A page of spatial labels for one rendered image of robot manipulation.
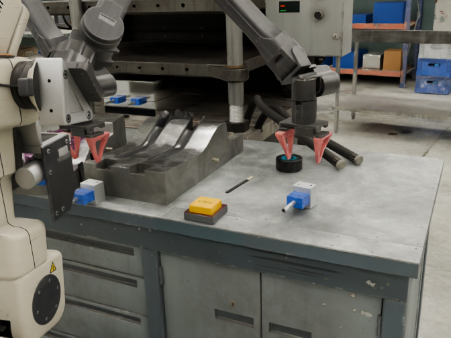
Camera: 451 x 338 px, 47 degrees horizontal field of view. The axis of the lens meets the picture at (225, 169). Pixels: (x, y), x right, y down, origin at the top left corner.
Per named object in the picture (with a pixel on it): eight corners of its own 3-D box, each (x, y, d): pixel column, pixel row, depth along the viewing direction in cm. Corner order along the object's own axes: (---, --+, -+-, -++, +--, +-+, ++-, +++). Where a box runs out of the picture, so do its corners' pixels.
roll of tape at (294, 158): (286, 162, 164) (286, 151, 163) (307, 167, 159) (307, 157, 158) (270, 169, 159) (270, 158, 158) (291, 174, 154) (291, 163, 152)
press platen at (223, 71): (250, 115, 196) (249, 68, 190) (0, 96, 250) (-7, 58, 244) (313, 78, 267) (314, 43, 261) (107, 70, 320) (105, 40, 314)
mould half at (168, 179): (166, 205, 135) (162, 155, 131) (86, 192, 146) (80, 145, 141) (243, 151, 177) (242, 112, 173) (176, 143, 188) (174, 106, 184)
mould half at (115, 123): (69, 195, 144) (64, 157, 140) (-18, 193, 148) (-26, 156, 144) (127, 143, 191) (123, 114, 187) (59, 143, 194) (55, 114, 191)
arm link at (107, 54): (58, 62, 98) (64, 45, 93) (75, 25, 103) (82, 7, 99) (105, 83, 101) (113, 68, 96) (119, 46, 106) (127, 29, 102)
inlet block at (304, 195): (292, 223, 122) (293, 202, 121) (274, 218, 125) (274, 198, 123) (316, 204, 133) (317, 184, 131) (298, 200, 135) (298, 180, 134)
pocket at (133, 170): (146, 184, 136) (145, 170, 134) (129, 181, 138) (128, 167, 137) (156, 178, 139) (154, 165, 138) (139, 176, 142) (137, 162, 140)
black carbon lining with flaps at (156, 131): (157, 170, 140) (154, 136, 137) (109, 163, 147) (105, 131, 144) (215, 136, 170) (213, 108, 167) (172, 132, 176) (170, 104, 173)
